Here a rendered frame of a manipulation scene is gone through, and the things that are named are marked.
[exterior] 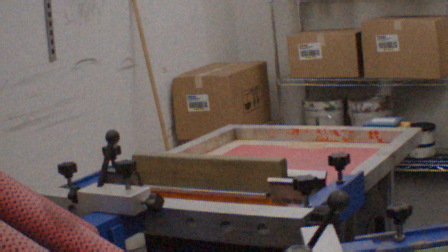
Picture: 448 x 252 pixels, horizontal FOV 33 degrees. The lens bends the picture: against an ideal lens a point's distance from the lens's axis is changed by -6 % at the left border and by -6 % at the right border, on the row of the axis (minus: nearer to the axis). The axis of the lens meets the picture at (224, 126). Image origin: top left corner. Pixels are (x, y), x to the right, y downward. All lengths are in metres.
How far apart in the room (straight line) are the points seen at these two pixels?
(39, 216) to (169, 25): 4.15
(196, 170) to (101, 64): 2.91
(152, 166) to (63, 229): 0.75
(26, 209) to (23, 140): 3.06
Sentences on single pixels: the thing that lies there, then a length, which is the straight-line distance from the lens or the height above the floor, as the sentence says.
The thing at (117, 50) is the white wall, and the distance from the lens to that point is 4.61.
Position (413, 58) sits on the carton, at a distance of 4.74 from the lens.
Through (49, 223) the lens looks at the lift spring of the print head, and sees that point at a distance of 0.95.
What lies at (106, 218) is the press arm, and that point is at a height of 1.04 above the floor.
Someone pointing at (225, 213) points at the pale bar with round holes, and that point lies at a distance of 1.29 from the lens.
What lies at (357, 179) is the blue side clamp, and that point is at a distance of 1.56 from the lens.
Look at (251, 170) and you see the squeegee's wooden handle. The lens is 1.55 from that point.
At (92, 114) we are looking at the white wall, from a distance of 4.42.
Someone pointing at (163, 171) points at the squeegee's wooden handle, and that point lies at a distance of 1.67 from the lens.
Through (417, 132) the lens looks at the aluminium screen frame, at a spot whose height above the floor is 0.99.
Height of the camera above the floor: 1.43
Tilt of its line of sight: 11 degrees down
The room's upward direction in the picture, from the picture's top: 6 degrees counter-clockwise
